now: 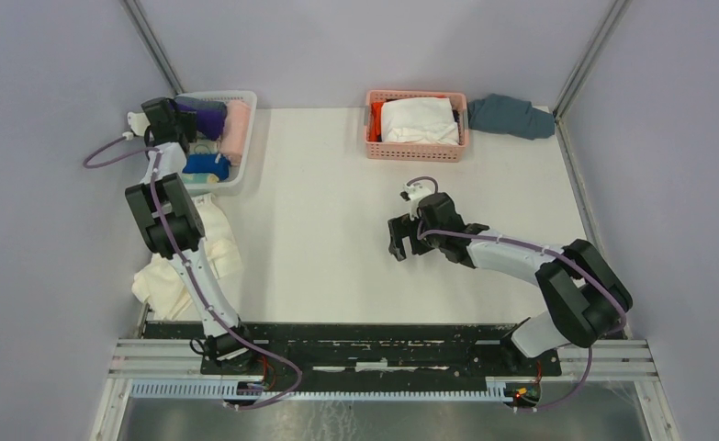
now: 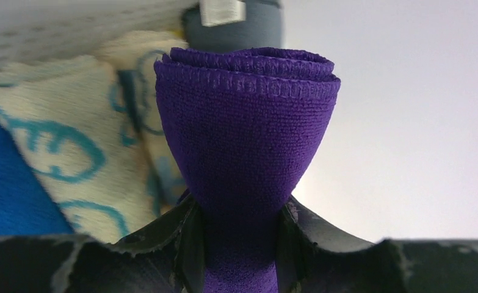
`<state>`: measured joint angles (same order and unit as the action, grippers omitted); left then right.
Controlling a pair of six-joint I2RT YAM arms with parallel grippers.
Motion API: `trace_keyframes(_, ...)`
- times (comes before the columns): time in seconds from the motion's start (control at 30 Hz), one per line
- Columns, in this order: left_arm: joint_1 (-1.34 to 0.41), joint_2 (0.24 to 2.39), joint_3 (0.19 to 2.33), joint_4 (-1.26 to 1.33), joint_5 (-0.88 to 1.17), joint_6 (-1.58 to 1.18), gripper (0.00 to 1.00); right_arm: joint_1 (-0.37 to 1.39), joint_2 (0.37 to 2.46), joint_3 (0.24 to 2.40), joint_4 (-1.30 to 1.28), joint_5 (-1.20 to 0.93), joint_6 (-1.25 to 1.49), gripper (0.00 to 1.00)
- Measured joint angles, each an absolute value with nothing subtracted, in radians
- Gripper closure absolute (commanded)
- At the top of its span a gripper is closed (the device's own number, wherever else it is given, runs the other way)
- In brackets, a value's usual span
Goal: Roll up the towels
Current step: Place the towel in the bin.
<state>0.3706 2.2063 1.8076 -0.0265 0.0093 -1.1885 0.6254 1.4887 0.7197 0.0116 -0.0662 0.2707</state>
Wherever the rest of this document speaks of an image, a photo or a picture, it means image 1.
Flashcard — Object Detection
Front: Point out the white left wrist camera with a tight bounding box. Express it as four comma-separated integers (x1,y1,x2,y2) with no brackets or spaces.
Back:
127,112,150,139

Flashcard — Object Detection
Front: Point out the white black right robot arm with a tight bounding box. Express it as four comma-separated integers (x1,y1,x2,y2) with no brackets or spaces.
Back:
388,185,634,375

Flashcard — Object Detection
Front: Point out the pink plastic basket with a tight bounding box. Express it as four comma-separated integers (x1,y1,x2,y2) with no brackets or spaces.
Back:
364,89,470,163

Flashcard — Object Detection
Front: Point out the teal crumpled towel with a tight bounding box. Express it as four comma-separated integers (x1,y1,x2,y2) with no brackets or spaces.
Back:
467,94,556,141

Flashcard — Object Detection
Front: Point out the purple towel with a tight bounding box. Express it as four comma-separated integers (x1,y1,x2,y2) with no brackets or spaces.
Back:
194,110,228,141

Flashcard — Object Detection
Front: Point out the white plastic basket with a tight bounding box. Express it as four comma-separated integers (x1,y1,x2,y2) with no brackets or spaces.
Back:
142,90,257,194

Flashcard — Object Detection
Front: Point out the pink rolled towel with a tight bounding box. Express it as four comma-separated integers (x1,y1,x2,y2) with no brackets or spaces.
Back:
219,100,252,166

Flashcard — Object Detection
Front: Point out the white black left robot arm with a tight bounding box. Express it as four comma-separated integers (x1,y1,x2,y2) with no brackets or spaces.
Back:
125,97,259,374

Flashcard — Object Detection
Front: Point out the light teal rolled towel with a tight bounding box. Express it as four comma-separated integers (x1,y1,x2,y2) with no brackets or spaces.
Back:
181,173,220,185

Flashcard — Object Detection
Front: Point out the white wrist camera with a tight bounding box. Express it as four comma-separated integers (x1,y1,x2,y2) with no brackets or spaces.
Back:
127,112,150,139
400,182,433,204

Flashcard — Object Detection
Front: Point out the aluminium corner frame right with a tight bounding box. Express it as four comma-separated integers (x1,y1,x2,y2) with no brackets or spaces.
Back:
553,0,680,440

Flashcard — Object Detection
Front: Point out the aluminium corner frame left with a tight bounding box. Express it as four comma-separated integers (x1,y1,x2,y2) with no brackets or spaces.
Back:
120,0,185,95

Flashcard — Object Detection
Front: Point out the orange cloth in basket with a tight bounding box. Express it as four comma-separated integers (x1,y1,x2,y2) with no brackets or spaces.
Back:
368,101,385,142

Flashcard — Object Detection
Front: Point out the white folded cloth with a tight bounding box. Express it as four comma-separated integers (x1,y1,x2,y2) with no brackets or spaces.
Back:
380,96,460,146

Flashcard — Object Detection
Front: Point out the aluminium corner frame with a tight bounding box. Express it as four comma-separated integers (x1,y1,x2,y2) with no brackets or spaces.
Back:
553,0,680,440
120,0,185,95

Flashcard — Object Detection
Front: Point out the cream towel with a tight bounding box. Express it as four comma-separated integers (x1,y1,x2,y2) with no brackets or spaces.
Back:
131,194,243,322

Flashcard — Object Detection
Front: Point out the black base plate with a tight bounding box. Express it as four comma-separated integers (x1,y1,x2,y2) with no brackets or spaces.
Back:
140,321,628,394

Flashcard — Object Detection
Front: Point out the white slotted cable duct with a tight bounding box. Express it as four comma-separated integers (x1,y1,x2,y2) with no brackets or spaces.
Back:
129,378,543,403

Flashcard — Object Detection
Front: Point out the blue rolled towel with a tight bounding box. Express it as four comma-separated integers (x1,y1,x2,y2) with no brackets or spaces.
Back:
182,153,230,181

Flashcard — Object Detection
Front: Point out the grey rolled towel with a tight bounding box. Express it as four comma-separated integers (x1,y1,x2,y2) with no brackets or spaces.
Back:
174,96,227,118

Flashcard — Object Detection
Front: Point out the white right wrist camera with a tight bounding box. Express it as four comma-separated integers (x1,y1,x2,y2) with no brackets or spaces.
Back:
400,182,433,204

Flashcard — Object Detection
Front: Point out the beige print rolled towel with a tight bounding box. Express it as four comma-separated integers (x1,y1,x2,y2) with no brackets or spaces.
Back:
189,140,219,155

